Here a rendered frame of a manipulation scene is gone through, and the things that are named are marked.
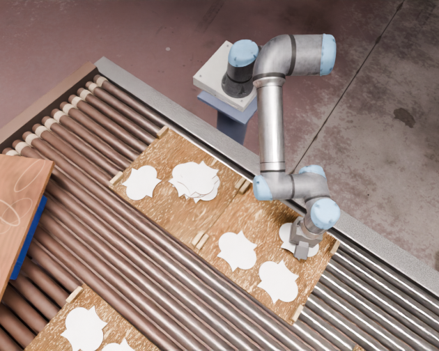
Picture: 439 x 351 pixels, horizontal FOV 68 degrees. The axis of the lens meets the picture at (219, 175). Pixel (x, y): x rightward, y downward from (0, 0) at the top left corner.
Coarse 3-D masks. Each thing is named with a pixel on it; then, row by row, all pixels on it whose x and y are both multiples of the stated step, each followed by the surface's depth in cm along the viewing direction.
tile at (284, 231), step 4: (284, 224) 118; (288, 224) 118; (280, 228) 117; (284, 228) 117; (288, 228) 117; (280, 232) 117; (284, 232) 117; (288, 232) 117; (280, 236) 116; (284, 236) 116; (288, 236) 116; (284, 240) 116; (284, 244) 115; (288, 244) 115; (292, 244) 115; (316, 244) 115; (280, 248) 115; (284, 248) 114; (288, 248) 114; (292, 248) 114; (312, 248) 115; (316, 248) 115; (292, 252) 114; (312, 252) 114; (316, 252) 114; (308, 256) 113
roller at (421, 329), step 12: (84, 96) 144; (96, 108) 144; (108, 108) 142; (120, 120) 140; (132, 132) 139; (144, 132) 137; (336, 264) 116; (348, 276) 115; (360, 288) 113; (372, 288) 113; (372, 300) 113; (384, 300) 112; (396, 312) 110; (408, 324) 109; (420, 324) 109; (432, 336) 107
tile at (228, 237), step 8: (240, 232) 117; (224, 240) 116; (232, 240) 116; (240, 240) 116; (248, 240) 116; (224, 248) 114; (232, 248) 115; (240, 248) 115; (248, 248) 115; (224, 256) 113; (232, 256) 113; (240, 256) 113; (248, 256) 114; (232, 264) 112; (240, 264) 112; (248, 264) 112
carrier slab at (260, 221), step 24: (240, 216) 121; (264, 216) 121; (288, 216) 122; (216, 240) 117; (264, 240) 117; (216, 264) 113; (288, 264) 114; (312, 264) 114; (312, 288) 111; (288, 312) 107
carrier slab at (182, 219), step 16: (160, 144) 133; (176, 144) 133; (192, 144) 134; (144, 160) 130; (160, 160) 130; (176, 160) 130; (192, 160) 130; (208, 160) 131; (128, 176) 126; (160, 176) 127; (224, 176) 128; (240, 176) 128; (160, 192) 124; (176, 192) 124; (224, 192) 125; (144, 208) 121; (160, 208) 121; (176, 208) 121; (192, 208) 121; (208, 208) 122; (224, 208) 122; (160, 224) 118; (176, 224) 118; (192, 224) 119; (208, 224) 119
